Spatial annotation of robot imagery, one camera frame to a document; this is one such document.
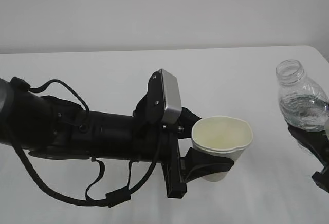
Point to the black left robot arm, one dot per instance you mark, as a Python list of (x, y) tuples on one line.
[(51, 128)]

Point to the clear water bottle green label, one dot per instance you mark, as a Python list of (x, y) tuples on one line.
[(302, 102)]

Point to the white paper cup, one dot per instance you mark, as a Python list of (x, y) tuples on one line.
[(221, 136)]

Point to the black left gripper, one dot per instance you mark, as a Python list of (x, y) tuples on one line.
[(195, 164)]

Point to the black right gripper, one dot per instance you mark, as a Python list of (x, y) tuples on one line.
[(317, 144)]

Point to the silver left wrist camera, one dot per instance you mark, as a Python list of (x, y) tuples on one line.
[(171, 96)]

